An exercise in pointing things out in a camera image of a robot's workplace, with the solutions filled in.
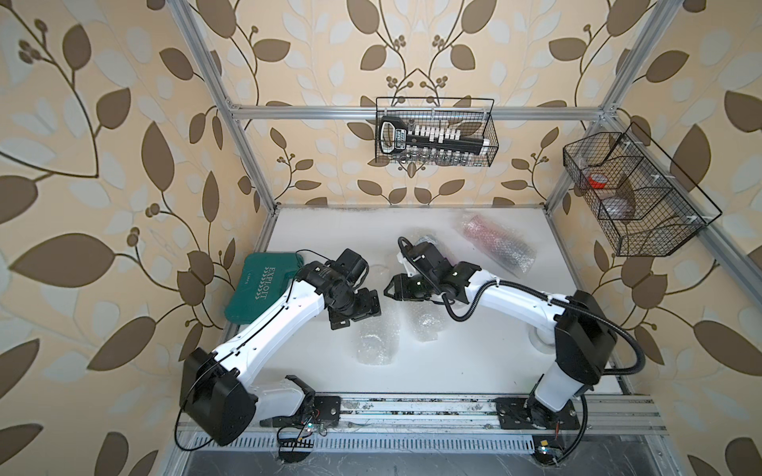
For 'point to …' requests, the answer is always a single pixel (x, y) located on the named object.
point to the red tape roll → (597, 180)
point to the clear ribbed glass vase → (377, 340)
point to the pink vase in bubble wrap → (503, 247)
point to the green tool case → (262, 286)
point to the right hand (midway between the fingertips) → (389, 293)
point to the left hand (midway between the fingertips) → (366, 313)
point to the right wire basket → (644, 202)
